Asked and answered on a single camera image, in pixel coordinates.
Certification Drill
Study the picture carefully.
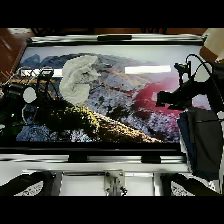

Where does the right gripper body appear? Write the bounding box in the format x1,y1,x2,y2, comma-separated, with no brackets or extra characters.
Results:
155,85,190,111

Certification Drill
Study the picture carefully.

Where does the dark grey garment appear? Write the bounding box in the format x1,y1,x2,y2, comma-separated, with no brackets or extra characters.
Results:
186,107,224,182

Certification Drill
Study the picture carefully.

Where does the light grey garment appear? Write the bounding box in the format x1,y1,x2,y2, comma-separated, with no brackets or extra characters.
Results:
59,54,102,107

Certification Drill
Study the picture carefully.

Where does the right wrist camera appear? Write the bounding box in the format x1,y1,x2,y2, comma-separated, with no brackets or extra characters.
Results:
173,61,193,85

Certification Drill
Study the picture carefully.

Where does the black cable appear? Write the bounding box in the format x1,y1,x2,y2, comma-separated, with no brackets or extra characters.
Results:
184,53,215,83

